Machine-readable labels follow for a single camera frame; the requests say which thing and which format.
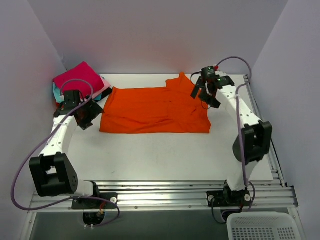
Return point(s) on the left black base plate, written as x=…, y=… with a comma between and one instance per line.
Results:
x=108, y=201

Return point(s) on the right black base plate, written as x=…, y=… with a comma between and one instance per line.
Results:
x=219, y=198

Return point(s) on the pink folded t-shirt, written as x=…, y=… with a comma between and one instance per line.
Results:
x=106, y=85

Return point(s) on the white plastic basket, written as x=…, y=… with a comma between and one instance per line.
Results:
x=262, y=226

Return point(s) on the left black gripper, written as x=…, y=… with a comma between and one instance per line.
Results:
x=88, y=115

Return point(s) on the magenta folded t-shirt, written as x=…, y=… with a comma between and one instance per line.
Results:
x=72, y=80

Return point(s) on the aluminium mounting rail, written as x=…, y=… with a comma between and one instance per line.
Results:
x=190, y=195

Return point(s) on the teal folded t-shirt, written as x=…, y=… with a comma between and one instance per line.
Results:
x=57, y=94

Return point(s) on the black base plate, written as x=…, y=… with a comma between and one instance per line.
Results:
x=108, y=201
x=219, y=198

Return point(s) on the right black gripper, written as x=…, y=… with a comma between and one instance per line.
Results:
x=206, y=93

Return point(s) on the orange t-shirt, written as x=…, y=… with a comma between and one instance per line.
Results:
x=166, y=109

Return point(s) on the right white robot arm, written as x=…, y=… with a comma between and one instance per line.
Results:
x=254, y=135

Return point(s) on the black folded t-shirt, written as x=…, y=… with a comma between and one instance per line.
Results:
x=104, y=94

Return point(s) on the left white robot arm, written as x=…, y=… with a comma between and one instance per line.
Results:
x=52, y=171

